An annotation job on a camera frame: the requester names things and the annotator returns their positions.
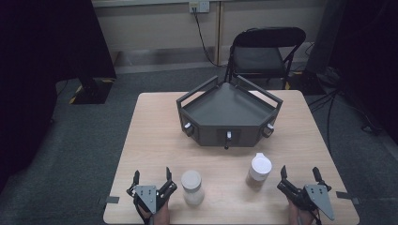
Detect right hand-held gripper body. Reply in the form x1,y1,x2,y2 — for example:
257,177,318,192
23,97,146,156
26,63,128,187
276,180,336,221

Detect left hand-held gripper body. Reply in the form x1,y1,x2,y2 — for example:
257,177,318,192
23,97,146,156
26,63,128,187
126,180,178,216

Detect glass jar with yellow-button lid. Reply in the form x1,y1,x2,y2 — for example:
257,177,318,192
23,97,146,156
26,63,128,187
245,152,273,190

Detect dark grey corner rack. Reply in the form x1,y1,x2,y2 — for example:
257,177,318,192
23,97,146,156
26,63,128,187
176,74,284,151

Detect person's left hand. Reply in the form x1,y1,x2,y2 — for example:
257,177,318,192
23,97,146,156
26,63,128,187
137,201,172,225

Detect person's right hand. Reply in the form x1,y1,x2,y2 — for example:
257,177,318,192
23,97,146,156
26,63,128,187
287,200,321,225

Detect black stand base yellow stripes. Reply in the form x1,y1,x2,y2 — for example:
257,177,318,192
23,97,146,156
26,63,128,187
68,77,115,106

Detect black folding chair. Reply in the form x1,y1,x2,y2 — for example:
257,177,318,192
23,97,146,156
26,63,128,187
224,26,307,90

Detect dark curtain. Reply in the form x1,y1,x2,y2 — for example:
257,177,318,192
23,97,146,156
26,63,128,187
328,0,398,145
0,0,117,192

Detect black floor cables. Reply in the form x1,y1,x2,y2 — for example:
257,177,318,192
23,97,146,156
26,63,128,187
308,89,383,155

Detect black power cable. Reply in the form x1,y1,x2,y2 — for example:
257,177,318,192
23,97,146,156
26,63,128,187
191,7,227,68

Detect white wall socket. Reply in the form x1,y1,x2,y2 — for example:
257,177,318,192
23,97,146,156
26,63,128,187
188,0,211,14

